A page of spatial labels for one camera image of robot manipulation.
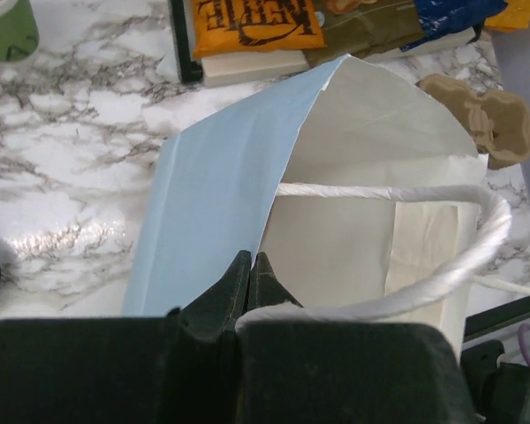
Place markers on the stack of green paper cups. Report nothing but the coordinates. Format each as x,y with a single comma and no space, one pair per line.
19,35

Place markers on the olive brown snack bag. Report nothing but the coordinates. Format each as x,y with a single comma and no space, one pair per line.
364,28

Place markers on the black and cream shelf rack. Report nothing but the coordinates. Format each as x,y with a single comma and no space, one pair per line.
241,67

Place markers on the yellow snack bag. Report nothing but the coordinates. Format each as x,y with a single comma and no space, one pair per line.
515,17

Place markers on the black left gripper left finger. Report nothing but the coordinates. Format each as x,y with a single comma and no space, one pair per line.
180,368

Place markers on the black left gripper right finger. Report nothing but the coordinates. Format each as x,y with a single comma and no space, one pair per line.
319,372

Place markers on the orange kettle chips bag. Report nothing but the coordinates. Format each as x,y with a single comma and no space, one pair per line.
226,26

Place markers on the blue doritos bag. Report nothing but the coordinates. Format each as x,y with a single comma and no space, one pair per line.
441,18

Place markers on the blue white paper bag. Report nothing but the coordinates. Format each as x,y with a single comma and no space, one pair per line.
365,193

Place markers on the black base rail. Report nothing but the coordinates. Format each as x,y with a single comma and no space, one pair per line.
479,325

